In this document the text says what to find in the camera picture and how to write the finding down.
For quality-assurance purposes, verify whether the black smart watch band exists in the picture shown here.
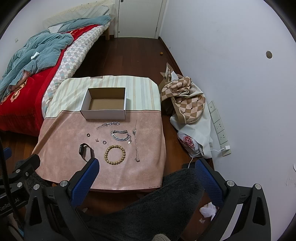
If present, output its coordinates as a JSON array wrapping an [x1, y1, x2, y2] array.
[[79, 143, 95, 162]]

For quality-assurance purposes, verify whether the wooden bead bracelet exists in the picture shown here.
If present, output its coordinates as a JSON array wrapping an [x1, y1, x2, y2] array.
[[104, 144, 127, 165]]

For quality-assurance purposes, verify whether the long silver pendant necklace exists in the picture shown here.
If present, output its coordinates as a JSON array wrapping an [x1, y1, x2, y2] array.
[[131, 119, 141, 163]]

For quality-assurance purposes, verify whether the silver chain link bracelet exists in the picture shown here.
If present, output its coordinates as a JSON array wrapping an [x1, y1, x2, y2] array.
[[110, 129, 132, 145]]

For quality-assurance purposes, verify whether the silver ornate bracelet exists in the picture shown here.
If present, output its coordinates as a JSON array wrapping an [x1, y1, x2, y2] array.
[[96, 121, 120, 130]]

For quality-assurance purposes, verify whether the crumpled white tissue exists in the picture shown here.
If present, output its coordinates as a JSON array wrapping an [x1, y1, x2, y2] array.
[[199, 202, 217, 220]]

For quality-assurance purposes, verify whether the red bed blanket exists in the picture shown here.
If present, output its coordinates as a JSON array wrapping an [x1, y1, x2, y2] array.
[[1, 25, 98, 137]]

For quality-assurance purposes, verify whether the red white plastic bag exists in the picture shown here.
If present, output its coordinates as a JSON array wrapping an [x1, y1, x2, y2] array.
[[177, 132, 203, 158]]

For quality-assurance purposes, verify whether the dark fuzzy seat cushion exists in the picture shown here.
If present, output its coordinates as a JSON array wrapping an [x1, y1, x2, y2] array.
[[81, 168, 204, 240]]

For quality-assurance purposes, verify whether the pink striped table cloth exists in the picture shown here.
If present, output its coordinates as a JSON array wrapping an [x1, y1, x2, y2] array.
[[33, 76, 166, 191]]

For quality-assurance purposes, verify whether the brown checkered cloth bag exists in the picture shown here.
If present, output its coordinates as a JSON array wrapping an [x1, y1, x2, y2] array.
[[159, 64, 212, 159]]

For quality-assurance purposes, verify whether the white cardboard box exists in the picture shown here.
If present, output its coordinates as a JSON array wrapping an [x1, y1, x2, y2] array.
[[80, 87, 126, 120]]

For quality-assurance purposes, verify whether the white tissue on quilt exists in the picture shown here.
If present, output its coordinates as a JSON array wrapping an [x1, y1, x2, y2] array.
[[31, 52, 40, 60]]

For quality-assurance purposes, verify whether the teal blue quilt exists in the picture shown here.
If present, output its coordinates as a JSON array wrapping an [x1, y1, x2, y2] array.
[[1, 15, 111, 99]]

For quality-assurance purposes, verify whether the checkered white grey quilt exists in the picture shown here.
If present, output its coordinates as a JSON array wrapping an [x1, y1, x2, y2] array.
[[42, 23, 110, 117]]

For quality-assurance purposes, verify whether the pale checkered pillow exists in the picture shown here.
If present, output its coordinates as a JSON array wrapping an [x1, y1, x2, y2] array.
[[43, 1, 115, 28]]

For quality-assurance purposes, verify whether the white door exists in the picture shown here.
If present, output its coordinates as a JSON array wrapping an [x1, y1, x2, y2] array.
[[114, 0, 168, 39]]

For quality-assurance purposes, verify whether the white charger cable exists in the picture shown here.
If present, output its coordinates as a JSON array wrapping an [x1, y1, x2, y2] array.
[[188, 145, 231, 169]]

